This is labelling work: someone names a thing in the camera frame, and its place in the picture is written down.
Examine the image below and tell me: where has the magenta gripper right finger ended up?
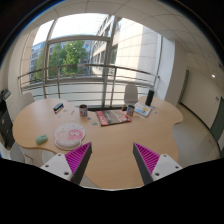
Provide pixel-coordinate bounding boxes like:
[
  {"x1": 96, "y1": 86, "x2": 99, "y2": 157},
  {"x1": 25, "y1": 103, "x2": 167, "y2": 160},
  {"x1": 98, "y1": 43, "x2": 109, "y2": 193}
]
[{"x1": 133, "y1": 143, "x2": 182, "y2": 185}]

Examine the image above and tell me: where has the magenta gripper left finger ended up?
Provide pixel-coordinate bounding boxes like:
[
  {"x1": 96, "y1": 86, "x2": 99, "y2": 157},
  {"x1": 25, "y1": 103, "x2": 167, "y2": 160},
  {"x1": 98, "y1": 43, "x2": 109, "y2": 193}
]
[{"x1": 42, "y1": 143, "x2": 92, "y2": 185}]

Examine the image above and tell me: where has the round pink cartoon mouse pad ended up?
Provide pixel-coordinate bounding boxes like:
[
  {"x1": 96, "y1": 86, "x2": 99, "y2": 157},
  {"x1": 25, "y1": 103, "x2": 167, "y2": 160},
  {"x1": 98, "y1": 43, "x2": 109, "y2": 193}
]
[{"x1": 54, "y1": 123, "x2": 85, "y2": 150}]

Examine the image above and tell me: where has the mint green computer mouse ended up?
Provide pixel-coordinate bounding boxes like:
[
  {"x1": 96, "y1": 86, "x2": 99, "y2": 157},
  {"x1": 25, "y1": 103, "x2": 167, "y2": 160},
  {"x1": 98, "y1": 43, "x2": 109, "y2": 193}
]
[{"x1": 36, "y1": 135, "x2": 48, "y2": 145}]

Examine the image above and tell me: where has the white chair at near left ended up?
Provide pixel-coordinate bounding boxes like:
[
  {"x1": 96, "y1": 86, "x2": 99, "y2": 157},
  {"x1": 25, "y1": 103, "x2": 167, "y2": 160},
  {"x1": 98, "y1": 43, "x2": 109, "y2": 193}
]
[{"x1": 0, "y1": 142, "x2": 25, "y2": 163}]

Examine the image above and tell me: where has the white chair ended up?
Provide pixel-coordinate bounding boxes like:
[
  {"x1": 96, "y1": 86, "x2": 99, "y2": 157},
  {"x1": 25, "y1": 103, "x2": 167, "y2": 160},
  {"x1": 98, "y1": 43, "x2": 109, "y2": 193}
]
[
  {"x1": 0, "y1": 142, "x2": 25, "y2": 163},
  {"x1": 6, "y1": 92, "x2": 34, "y2": 121},
  {"x1": 124, "y1": 84, "x2": 138, "y2": 105}
]

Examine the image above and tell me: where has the blue and white booklet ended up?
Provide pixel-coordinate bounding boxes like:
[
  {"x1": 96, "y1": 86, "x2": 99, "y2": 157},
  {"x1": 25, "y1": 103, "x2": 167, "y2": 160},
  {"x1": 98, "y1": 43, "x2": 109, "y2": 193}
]
[{"x1": 135, "y1": 102, "x2": 152, "y2": 117}]

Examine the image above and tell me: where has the red patterned mug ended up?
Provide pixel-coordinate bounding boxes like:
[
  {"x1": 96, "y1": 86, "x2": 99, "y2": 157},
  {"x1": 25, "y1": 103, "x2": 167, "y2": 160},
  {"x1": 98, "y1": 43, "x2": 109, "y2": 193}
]
[{"x1": 79, "y1": 104, "x2": 88, "y2": 116}]

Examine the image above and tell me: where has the red magazine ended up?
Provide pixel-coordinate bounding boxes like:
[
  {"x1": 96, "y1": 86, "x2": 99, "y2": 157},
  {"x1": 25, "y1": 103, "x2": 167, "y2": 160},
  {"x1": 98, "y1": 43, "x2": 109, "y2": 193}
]
[{"x1": 96, "y1": 110, "x2": 131, "y2": 126}]

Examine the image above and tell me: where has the black stapler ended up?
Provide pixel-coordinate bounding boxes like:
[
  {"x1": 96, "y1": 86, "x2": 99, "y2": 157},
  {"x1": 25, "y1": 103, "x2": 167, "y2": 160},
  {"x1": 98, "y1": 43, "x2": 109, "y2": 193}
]
[{"x1": 53, "y1": 103, "x2": 64, "y2": 113}]

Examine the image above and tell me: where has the black cylindrical speaker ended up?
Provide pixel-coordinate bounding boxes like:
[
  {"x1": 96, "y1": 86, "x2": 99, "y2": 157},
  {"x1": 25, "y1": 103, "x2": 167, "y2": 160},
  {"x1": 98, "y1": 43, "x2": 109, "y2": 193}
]
[{"x1": 145, "y1": 90, "x2": 154, "y2": 106}]

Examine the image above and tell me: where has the white chair at far side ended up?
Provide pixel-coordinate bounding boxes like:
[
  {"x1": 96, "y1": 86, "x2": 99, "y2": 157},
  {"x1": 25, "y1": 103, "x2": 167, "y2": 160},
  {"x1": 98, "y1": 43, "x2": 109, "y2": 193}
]
[{"x1": 124, "y1": 84, "x2": 138, "y2": 105}]

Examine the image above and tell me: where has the metal balcony railing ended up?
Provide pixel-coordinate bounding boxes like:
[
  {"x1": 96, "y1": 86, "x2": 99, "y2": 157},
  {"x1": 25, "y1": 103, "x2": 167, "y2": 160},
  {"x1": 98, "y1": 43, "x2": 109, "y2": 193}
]
[{"x1": 18, "y1": 64, "x2": 159, "y2": 105}]

